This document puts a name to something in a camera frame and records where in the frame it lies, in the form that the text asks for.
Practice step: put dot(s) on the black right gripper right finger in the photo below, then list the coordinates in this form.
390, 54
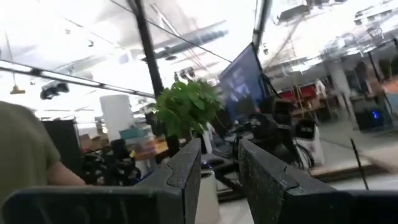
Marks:
273, 196

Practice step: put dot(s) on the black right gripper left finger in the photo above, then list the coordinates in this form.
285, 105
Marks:
177, 193

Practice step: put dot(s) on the black computer mouse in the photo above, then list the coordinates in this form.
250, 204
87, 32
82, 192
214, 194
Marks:
212, 163

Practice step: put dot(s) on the white box with black top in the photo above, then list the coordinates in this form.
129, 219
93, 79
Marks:
309, 143

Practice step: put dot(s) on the green leafy plant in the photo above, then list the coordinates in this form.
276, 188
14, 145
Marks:
186, 105

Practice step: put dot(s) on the white round column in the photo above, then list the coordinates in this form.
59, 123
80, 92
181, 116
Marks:
116, 115

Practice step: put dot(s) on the dark computer monitor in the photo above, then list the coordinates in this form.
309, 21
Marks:
242, 84

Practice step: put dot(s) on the black board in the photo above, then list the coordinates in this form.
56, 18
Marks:
62, 146

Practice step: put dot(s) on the black computer tower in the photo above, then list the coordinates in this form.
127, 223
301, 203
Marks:
371, 118

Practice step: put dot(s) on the person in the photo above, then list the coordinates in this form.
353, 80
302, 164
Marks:
21, 149

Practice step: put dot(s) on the wooden shelf with black frame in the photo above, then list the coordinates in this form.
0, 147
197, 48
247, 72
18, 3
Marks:
384, 158

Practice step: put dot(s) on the black metal rig frame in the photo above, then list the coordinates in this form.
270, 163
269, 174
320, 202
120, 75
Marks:
147, 40

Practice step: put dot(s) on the black ceiling-mounted camera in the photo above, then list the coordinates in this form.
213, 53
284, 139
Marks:
54, 90

